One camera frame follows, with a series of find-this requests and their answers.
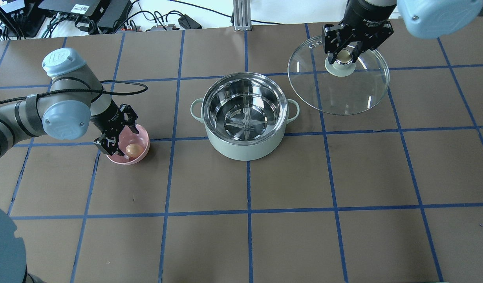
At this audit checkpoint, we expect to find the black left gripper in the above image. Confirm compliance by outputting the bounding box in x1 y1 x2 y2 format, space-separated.
91 101 139 156

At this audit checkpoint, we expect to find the pale green steel pot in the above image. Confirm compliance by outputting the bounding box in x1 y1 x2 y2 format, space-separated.
190 72 300 161

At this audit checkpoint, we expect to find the pink bowl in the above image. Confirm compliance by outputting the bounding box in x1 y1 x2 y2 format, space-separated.
106 124 150 165

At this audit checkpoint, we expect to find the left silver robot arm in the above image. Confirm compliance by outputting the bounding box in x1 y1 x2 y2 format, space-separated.
0 47 139 158

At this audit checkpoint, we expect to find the glass pot lid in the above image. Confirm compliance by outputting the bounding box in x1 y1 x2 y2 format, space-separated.
287 36 390 115

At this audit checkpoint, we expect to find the brown egg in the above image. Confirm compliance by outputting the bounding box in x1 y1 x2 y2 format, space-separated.
125 143 145 159

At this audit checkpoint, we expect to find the aluminium frame post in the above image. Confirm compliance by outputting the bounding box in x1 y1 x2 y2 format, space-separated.
232 0 252 31

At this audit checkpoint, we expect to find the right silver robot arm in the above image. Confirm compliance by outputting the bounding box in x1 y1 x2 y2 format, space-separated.
322 0 483 67

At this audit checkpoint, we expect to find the brown paper table mat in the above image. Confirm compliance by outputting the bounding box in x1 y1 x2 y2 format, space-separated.
0 18 483 283

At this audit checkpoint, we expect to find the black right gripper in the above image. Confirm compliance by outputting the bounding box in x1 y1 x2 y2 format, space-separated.
322 0 394 64

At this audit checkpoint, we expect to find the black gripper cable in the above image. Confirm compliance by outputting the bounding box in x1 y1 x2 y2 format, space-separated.
0 80 148 108

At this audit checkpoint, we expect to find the black power adapter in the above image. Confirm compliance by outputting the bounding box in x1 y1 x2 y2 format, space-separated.
177 14 202 30

